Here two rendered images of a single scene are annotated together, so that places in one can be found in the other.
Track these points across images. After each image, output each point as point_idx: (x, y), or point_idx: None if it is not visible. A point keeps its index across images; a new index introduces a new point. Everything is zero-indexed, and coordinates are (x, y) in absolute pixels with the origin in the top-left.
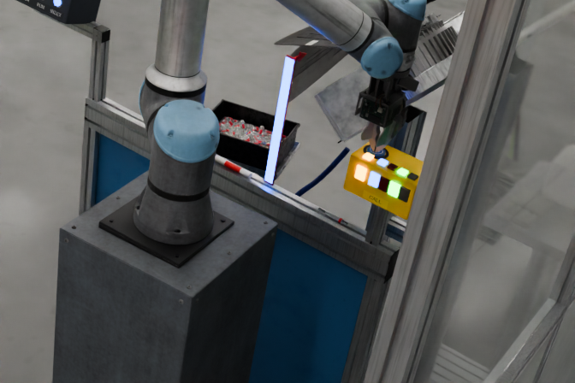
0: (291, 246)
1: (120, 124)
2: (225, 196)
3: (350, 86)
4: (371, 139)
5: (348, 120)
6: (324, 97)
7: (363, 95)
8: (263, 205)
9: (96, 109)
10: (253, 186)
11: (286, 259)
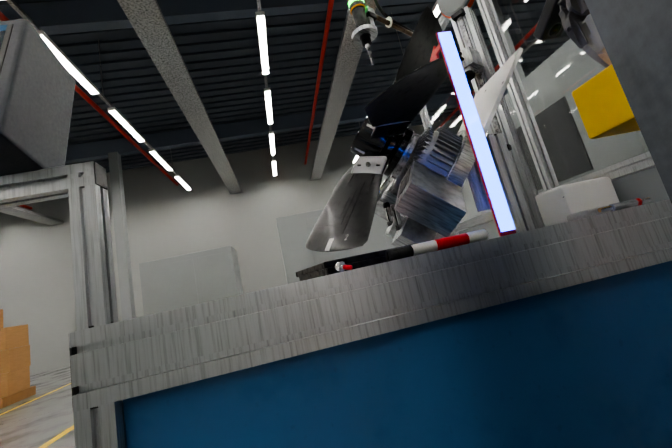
0: (610, 309)
1: (185, 329)
2: (473, 301)
3: (423, 176)
4: (603, 54)
5: (451, 198)
6: (418, 184)
7: None
8: (542, 259)
9: (103, 347)
10: (509, 238)
11: (618, 344)
